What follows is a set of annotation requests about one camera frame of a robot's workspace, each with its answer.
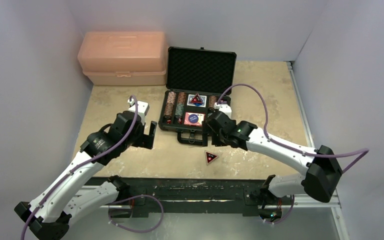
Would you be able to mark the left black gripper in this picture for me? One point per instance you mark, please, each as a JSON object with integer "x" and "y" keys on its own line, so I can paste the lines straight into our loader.
{"x": 139, "y": 142}

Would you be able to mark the brown poker chip stack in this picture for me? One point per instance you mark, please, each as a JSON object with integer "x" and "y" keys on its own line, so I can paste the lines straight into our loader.
{"x": 212, "y": 101}

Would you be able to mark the red triangular dealer button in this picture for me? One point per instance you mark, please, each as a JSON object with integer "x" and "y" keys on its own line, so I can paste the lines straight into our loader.
{"x": 197, "y": 100}

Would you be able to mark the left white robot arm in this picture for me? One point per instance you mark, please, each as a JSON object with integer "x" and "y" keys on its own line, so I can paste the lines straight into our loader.
{"x": 51, "y": 214}

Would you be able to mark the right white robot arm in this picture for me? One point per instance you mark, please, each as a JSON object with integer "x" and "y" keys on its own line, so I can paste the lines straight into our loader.
{"x": 318, "y": 170}

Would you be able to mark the black poker set case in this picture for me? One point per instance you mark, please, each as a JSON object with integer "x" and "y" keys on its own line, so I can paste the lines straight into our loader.
{"x": 196, "y": 71}

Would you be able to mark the red card deck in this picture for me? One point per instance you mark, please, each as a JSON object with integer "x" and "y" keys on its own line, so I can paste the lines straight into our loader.
{"x": 193, "y": 119}

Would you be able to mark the blue card deck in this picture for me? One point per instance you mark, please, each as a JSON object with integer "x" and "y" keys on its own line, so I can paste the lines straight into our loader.
{"x": 204, "y": 98}

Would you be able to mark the brown lower chip stack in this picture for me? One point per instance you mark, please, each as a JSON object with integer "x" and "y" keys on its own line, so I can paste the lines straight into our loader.
{"x": 168, "y": 111}

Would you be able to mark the green chip stack in case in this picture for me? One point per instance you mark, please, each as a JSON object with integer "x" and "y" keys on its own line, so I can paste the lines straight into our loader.
{"x": 179, "y": 111}

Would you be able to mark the dark red chip stack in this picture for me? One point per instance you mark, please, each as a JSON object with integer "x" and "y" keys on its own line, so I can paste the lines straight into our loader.
{"x": 181, "y": 98}

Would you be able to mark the orange chip stack in case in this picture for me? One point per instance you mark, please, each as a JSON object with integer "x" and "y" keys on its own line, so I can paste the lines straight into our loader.
{"x": 171, "y": 97}

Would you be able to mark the pink plastic storage box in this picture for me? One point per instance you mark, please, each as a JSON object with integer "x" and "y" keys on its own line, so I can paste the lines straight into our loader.
{"x": 124, "y": 58}

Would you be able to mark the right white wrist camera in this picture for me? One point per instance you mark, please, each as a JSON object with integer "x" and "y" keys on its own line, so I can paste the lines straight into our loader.
{"x": 224, "y": 108}

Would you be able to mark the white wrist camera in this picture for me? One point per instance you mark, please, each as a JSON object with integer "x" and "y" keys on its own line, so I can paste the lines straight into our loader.
{"x": 224, "y": 108}
{"x": 142, "y": 109}

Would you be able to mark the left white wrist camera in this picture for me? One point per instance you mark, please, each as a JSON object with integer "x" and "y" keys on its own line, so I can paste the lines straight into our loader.
{"x": 142, "y": 109}

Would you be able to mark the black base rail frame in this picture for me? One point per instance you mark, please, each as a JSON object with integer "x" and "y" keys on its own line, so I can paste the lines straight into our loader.
{"x": 197, "y": 196}

